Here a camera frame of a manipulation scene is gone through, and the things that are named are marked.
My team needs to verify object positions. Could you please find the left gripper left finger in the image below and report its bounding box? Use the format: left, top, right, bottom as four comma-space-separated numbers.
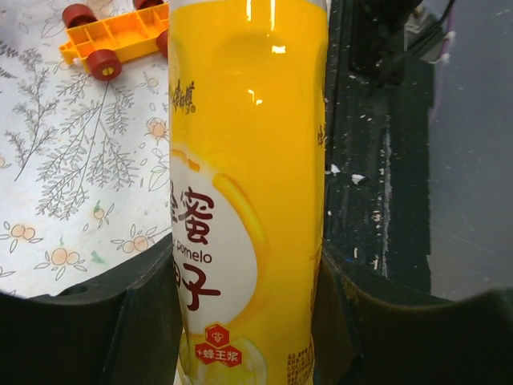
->
1, 236, 182, 384

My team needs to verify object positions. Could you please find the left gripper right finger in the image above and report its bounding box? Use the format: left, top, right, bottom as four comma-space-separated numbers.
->
312, 245, 512, 384

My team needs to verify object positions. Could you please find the yellow juice bottle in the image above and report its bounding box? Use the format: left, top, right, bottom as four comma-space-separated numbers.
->
168, 1, 328, 384

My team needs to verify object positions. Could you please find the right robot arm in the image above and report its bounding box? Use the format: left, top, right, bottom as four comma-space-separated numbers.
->
349, 1, 455, 87

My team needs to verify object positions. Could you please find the floral patterned table mat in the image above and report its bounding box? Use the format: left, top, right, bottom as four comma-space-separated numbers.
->
1, 1, 170, 298

